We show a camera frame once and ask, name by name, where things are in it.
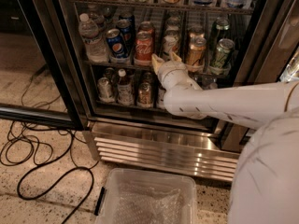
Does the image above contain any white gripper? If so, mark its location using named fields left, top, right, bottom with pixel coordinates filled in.
left=151, top=51, right=202, bottom=91

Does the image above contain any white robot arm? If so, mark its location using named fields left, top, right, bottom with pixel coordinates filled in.
left=151, top=54, right=299, bottom=224

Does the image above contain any front Coca-Cola can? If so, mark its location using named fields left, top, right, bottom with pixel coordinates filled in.
left=134, top=31, right=153, bottom=66

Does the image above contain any coca-cola can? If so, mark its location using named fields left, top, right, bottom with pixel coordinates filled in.
left=134, top=31, right=153, bottom=66
left=138, top=21, right=155, bottom=37

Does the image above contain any front gold can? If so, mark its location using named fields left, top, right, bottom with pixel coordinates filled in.
left=185, top=37, right=206, bottom=72

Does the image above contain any gold can bottom shelf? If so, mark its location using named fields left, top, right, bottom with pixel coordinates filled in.
left=136, top=82, right=153, bottom=108

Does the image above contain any rear gold can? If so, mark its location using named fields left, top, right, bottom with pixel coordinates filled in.
left=188, top=25, right=205, bottom=39

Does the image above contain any rear Coca-Cola can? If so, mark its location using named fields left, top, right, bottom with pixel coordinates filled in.
left=138, top=21, right=155, bottom=37

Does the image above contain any front Pepsi can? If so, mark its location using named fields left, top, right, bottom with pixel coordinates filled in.
left=106, top=28, right=129, bottom=64

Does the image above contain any pepsi can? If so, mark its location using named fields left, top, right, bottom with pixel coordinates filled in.
left=106, top=28, right=129, bottom=64
left=116, top=19, right=134, bottom=49

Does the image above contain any front green can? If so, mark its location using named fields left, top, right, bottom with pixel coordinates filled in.
left=208, top=38, right=235, bottom=75

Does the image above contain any green can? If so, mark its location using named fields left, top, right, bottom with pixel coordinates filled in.
left=208, top=17, right=230, bottom=49
left=208, top=38, right=235, bottom=75

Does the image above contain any rear green can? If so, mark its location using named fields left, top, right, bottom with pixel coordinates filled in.
left=208, top=17, right=230, bottom=49

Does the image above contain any stainless steel glass-door fridge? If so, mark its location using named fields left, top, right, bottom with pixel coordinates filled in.
left=26, top=0, right=299, bottom=183

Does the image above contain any silver can bottom shelf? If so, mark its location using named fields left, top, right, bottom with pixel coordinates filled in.
left=97, top=77, right=115, bottom=103

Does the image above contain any clear water bottle middle shelf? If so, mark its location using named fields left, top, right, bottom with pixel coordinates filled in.
left=78, top=13, right=108, bottom=63

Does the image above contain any open fridge door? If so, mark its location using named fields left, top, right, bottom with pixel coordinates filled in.
left=0, top=0, right=88, bottom=130

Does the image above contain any brown tea bottle left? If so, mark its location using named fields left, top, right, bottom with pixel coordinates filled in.
left=117, top=69, right=134, bottom=105

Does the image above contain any clear plastic bin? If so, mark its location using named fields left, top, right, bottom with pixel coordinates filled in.
left=94, top=168, right=197, bottom=224

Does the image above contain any bubble wrap sheet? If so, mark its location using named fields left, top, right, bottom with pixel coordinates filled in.
left=113, top=184, right=182, bottom=224

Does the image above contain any black floor cable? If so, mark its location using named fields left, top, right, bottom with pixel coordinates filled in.
left=0, top=63, right=100, bottom=224

